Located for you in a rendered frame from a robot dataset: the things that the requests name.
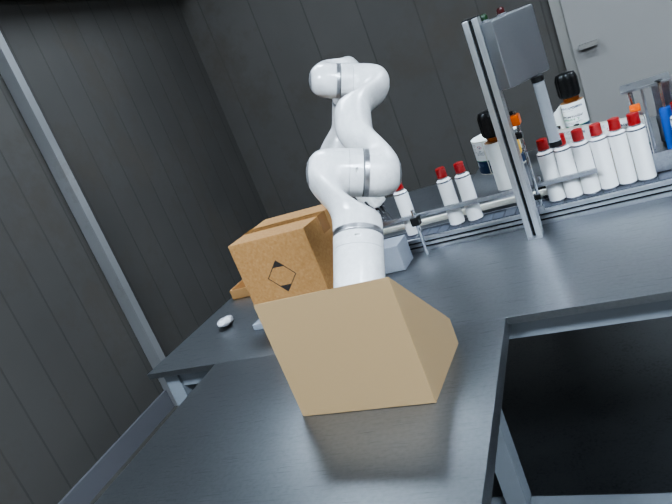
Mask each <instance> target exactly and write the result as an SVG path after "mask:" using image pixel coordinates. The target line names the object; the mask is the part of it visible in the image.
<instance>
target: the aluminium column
mask: <svg viewBox="0 0 672 504"><path fill-rule="evenodd" d="M461 23H462V27H463V30H464V33H465V37H466V40H467V43H468V46H469V50H470V53H471V56H472V59H473V63H474V66H475V69H476V72H477V76H478V79H479V82H480V85H481V89H482V92H483V95H484V98H485V102H486V105H487V108H488V111H489V115H490V118H491V121H492V124H493V128H494V131H495V134H496V137H497V141H498V144H499V147H500V150H501V154H502V157H503V160H504V163H505V167H506V170H507V173H508V176H509V180H510V183H511V186H512V189H513V193H514V196H515V199H516V202H517V206H518V209H519V212H520V215H521V219H522V222H523V225H524V228H525V232H526V235H527V238H528V240H532V239H537V238H542V237H543V235H544V230H543V226H542V222H541V219H540V216H539V212H538V209H537V206H536V202H535V199H534V196H533V192H532V189H531V186H530V182H529V179H528V176H527V172H526V169H525V166H524V162H523V159H522V156H521V152H520V149H519V145H518V142H517V139H516V135H515V132H514V129H513V125H512V122H511V119H510V115H509V112H508V109H507V105H506V102H505V99H504V95H503V92H502V90H501V91H500V90H499V87H498V83H497V80H496V77H495V73H494V70H493V67H492V63H491V60H490V57H489V53H488V50H487V47H486V43H485V40H484V37H483V33H482V30H481V27H480V24H482V22H481V18H480V15H476V16H474V17H471V18H469V19H466V20H464V21H462V22H461Z"/></svg>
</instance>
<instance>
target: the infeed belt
mask: <svg viewBox="0 0 672 504"><path fill-rule="evenodd" d="M667 179H672V171H671V169H670V170H666V171H662V172H658V175H657V178H655V179H653V180H651V181H646V182H639V181H638V182H636V183H635V184H632V185H628V186H619V187H617V188H615V189H612V190H608V191H603V190H601V191H600V192H599V193H596V194H593V195H583V196H581V197H579V198H576V199H571V200H569V199H567V198H566V199H565V200H563V201H561V202H558V203H550V200H549V199H544V200H542V203H543V204H544V207H545V208H548V207H552V206H556V205H561V204H565V203H569V202H573V201H578V200H582V199H586V198H591V197H595V196H599V195H603V194H608V193H612V192H616V191H620V190H625V189H629V188H633V187H638V186H642V185H646V184H650V183H655V182H659V181H663V180H667ZM518 214H520V212H519V209H518V206H515V207H511V208H507V209H503V210H499V211H496V212H490V213H486V214H483V216H484V218H483V219H481V220H479V221H476V222H469V220H468V218H465V223H464V224H462V225H459V226H455V227H452V226H451V225H450V222H449V223H445V224H441V225H436V226H432V227H428V228H424V229H421V230H422V234H423V237H424V236H428V235H433V234H437V233H441V232H445V231H450V230H454V229H458V228H462V227H467V226H471V225H475V224H480V223H484V222H488V221H492V220H497V219H501V218H505V217H509V216H514V215H518ZM401 235H405V236H406V239H407V240H411V239H416V238H420V237H419V235H417V236H414V237H408V234H407V233H403V234H399V235H395V236H391V237H387V238H384V239H388V238H392V237H396V236H401Z"/></svg>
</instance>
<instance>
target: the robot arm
mask: <svg viewBox="0 0 672 504"><path fill-rule="evenodd" d="M309 86H310V89H311V91H312V92H313V93H314V94H315V95H317V96H319V97H322V98H328V99H332V127H331V129H330V131H329V133H328V135H327V136H326V138H325V140H324V142H323V144H322V146H321V149H320V150H318V151H316V152H315V153H313V154H312V155H311V157H310V158H309V160H308V162H307V166H306V179H307V183H308V185H309V188H310V190H311V191H312V193H313V194H314V196H315V197H316V198H317V199H318V200H319V201H320V202H321V204H322V205H323V206H324V207H325V208H326V209H327V210H328V211H329V213H330V216H331V219H332V226H333V288H337V287H342V286H346V285H351V284H356V283H361V282H365V281H370V280H375V279H380V278H384V277H385V257H384V235H383V222H384V221H388V220H392V219H393V218H392V217H391V216H390V215H389V213H388V212H387V210H386V209H385V207H384V201H385V197H384V196H387V195H390V194H392V193H394V192H395V191H396V190H397V189H398V187H399V185H400V184H401V179H402V170H401V163H400V161H399V159H398V157H397V155H396V153H395V152H394V150H393V149H392V148H391V147H390V146H389V144H388V143H387V142H386V141H385V140H384V139H383V138H382V137H381V136H379V135H378V134H377V133H376V132H375V131H374V129H373V126H372V118H371V111H373V110H374V109H375V108H377V107H378V106H379V105H380V104H381V103H382V102H383V101H384V99H385V98H386V96H387V94H388V91H389V88H390V78H389V75H388V73H387V71H386V70H385V69H384V68H383V67H382V66H380V65H377V64H370V63H358V61H357V60H356V59H354V58H353V57H351V56H346V57H343V58H336V59H328V60H324V61H321V62H319V63H317V64H316V65H315V66H314V67H313V68H312V70H311V72H310V74H309ZM352 197H356V199H357V200H358V201H357V200H355V199H354V198H352Z"/></svg>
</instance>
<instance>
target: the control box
mask: <svg viewBox="0 0 672 504"><path fill-rule="evenodd" d="M480 27H481V30H482V33H483V37H484V40H485V43H486V47H487V50H488V53H489V57H490V60H491V63H492V67H493V70H494V73H495V77H496V80H497V83H498V87H499V90H500V91H501V90H506V89H510V88H512V87H514V86H516V85H519V84H521V83H523V82H525V81H527V80H529V79H531V78H533V77H535V76H537V75H539V74H541V73H543V72H545V71H547V70H549V64H548V61H547V57H546V53H545V50H544V46H543V42H542V39H541V35H540V32H539V28H538V24H537V21H536V17H535V13H534V10H533V6H532V4H529V5H526V6H523V7H520V8H518V9H515V10H512V11H510V12H507V13H506V14H503V15H501V16H498V17H495V18H493V19H490V20H489V21H486V22H484V23H482V24H480Z"/></svg>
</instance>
